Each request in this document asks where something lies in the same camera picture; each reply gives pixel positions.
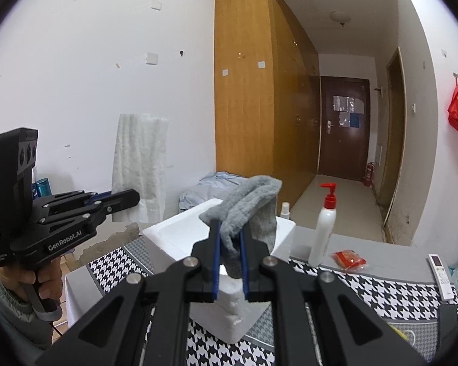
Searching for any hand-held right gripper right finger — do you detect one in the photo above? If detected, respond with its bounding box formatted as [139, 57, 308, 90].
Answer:
[240, 224, 434, 366]

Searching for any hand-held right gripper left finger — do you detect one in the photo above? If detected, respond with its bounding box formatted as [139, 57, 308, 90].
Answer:
[34, 219, 220, 366]

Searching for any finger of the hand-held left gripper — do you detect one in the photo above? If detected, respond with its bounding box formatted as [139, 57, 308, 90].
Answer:
[39, 188, 141, 232]
[41, 189, 113, 215]

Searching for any white foam box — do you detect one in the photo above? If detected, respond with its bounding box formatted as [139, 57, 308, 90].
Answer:
[142, 198, 296, 344]

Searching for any white fleece cloth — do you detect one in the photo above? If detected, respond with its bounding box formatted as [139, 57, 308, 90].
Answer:
[111, 113, 170, 224]

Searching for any grey sock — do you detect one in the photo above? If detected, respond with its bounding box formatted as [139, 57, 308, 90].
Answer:
[198, 174, 283, 279]

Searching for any person's left forearm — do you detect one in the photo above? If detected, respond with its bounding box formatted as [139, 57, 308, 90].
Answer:
[0, 263, 52, 349]

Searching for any person's left hand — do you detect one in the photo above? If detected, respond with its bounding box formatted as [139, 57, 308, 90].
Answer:
[0, 260, 64, 306]

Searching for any teal bottle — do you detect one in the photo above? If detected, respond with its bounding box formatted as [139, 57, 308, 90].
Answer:
[36, 178, 53, 198]

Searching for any light blue bedding pile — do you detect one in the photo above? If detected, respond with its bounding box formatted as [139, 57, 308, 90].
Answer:
[179, 171, 253, 212]

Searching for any white pump bottle red cap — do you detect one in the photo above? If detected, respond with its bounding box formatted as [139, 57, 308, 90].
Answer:
[308, 183, 337, 267]

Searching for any red snack packet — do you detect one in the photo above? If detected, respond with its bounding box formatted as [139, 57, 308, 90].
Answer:
[330, 249, 367, 272]

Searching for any houndstooth table cloth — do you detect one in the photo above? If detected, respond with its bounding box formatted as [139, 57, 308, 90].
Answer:
[88, 244, 458, 366]

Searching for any dark brown door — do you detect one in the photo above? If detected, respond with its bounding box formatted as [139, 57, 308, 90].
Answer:
[318, 76, 370, 181]

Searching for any wooden wardrobe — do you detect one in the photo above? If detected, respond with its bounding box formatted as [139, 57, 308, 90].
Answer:
[214, 0, 321, 208]

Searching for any white remote control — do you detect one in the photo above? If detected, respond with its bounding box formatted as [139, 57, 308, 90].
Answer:
[427, 253, 456, 300]

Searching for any wooden side door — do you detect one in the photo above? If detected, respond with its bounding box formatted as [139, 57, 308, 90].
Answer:
[378, 47, 407, 214]

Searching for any ceiling lamp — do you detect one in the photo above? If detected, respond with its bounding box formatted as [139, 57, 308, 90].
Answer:
[329, 11, 352, 27]

